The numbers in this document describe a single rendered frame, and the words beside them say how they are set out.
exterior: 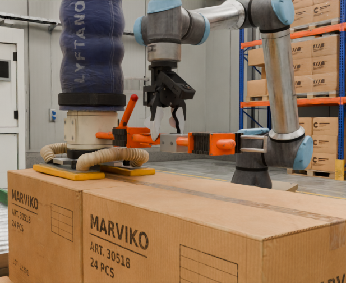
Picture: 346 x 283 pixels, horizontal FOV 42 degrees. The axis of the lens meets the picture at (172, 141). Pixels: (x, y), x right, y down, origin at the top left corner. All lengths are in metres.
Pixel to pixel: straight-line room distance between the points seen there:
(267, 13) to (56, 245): 1.11
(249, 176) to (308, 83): 7.78
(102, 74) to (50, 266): 0.60
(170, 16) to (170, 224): 0.57
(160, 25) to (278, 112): 0.85
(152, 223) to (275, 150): 1.14
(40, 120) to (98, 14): 9.93
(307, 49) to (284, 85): 8.00
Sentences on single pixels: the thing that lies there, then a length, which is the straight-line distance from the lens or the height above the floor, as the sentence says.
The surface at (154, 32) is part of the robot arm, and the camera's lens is 1.20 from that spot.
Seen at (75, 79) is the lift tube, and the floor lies 1.25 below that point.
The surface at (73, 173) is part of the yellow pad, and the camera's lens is 1.38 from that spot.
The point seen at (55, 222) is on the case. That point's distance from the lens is 1.35.
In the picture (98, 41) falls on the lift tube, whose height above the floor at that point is 1.37.
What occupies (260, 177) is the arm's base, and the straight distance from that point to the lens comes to 2.06.
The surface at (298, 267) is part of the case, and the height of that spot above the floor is 0.88.
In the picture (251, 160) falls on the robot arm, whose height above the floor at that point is 0.95.
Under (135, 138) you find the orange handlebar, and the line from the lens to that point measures 1.27.
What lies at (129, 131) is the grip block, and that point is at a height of 1.09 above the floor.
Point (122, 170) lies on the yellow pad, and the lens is 1.48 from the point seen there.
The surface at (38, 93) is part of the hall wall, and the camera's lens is 11.37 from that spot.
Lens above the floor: 1.12
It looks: 2 degrees down
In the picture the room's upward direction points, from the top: straight up
